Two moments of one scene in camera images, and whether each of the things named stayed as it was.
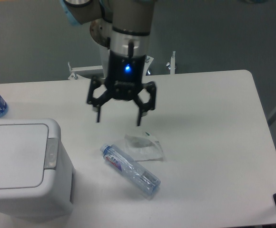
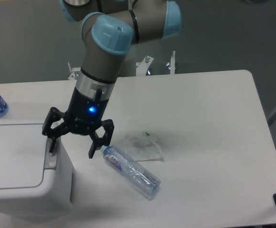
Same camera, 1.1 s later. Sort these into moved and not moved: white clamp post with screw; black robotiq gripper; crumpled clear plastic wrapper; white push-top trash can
Moved: black robotiq gripper
Not moved: white clamp post with screw; white push-top trash can; crumpled clear plastic wrapper
